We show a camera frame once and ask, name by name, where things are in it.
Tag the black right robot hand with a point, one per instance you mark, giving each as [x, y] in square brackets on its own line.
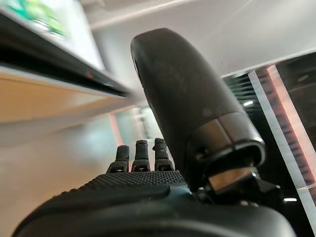
[185, 98]

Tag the white open fridge drawer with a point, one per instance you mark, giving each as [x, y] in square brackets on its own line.
[37, 61]

